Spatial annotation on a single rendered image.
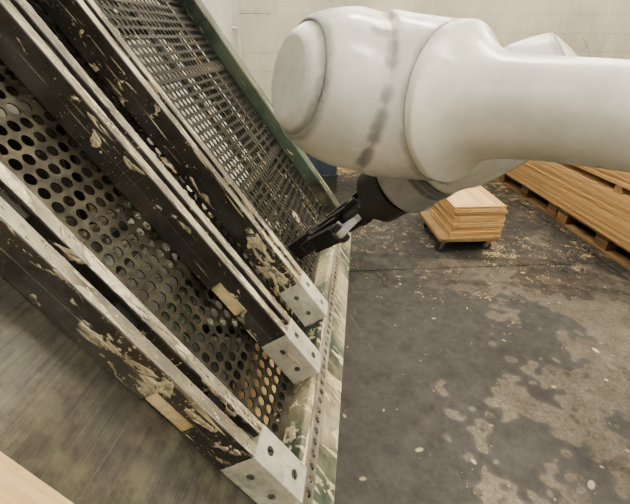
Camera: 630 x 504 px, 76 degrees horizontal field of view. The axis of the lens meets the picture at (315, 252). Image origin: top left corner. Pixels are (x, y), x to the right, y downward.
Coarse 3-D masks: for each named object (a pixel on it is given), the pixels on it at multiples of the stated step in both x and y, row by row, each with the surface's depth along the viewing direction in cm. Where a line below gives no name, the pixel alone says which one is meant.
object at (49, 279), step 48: (0, 192) 47; (0, 240) 46; (48, 240) 50; (48, 288) 49; (96, 288) 53; (96, 336) 52; (144, 336) 53; (144, 384) 55; (192, 384) 57; (192, 432) 59; (240, 432) 60; (240, 480) 63; (288, 480) 64
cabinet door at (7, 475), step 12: (0, 456) 39; (0, 468) 39; (12, 468) 39; (0, 480) 38; (12, 480) 39; (24, 480) 40; (36, 480) 40; (0, 492) 38; (12, 492) 38; (24, 492) 39; (36, 492) 40; (48, 492) 41
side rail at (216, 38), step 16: (176, 0) 146; (192, 0) 146; (192, 16) 148; (208, 16) 150; (208, 32) 150; (224, 48) 152; (224, 64) 155; (240, 64) 156; (240, 80) 157; (256, 96) 159; (272, 112) 162; (272, 128) 165; (272, 144) 168; (288, 144) 167; (304, 160) 170; (304, 176) 173; (320, 176) 178; (304, 192) 176; (320, 192) 175; (320, 208) 179
